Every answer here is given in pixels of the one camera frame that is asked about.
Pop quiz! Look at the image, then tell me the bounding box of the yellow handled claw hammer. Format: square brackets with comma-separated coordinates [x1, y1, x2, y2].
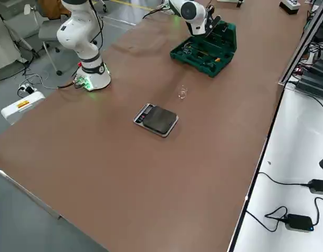
[184, 41, 221, 64]

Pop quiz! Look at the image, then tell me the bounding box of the white side table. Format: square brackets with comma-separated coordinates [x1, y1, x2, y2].
[228, 86, 323, 252]

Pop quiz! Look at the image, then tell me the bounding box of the small clear measuring cup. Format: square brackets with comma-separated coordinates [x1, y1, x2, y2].
[176, 85, 189, 100]

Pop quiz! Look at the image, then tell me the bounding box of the aluminium frame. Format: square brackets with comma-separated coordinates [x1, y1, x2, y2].
[278, 0, 323, 86]

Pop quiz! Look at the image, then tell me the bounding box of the black power adapter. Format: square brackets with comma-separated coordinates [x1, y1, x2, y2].
[308, 179, 323, 195]

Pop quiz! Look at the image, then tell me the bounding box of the digital kitchen scale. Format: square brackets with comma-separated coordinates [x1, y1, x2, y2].
[132, 103, 180, 138]

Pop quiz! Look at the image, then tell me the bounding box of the green plastic toolbox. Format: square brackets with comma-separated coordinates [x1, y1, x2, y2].
[169, 20, 238, 78]

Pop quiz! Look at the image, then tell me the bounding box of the black adapter cable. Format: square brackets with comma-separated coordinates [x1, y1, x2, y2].
[258, 172, 311, 187]

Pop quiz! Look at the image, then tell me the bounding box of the black adapter with blue light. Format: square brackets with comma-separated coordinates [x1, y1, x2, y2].
[285, 213, 315, 233]

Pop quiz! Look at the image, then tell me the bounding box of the grey office chair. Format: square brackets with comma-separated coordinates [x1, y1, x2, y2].
[36, 0, 72, 76]

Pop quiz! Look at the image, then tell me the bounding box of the white power strip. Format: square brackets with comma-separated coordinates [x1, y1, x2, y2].
[17, 83, 38, 96]

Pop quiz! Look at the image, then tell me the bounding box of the white box with orange label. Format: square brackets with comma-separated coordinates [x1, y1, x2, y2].
[0, 90, 46, 126]

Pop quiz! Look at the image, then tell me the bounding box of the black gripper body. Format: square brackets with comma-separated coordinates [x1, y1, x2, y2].
[204, 5, 216, 34]

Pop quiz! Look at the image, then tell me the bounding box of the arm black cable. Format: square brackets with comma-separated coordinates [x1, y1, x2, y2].
[88, 0, 104, 50]

